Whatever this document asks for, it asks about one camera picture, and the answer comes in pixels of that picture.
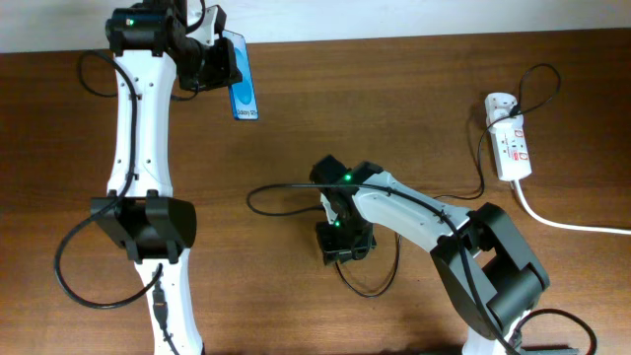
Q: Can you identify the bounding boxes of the blue Galaxy smartphone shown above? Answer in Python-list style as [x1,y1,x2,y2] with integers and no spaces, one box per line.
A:
[223,30,259,120]

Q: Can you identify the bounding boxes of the white charger plug adapter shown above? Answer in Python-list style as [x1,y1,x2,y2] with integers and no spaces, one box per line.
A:
[484,93,518,126]

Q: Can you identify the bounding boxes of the white power strip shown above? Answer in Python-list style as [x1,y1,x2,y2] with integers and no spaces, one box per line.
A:
[489,115,532,181]

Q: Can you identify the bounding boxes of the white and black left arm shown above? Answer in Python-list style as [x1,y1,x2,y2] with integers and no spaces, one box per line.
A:
[91,1,243,354]

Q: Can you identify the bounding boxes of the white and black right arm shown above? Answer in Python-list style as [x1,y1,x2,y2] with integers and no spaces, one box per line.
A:
[310,156,550,354]

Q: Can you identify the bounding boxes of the white power strip cord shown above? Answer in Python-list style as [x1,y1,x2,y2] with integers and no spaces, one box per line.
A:
[511,179,631,236]

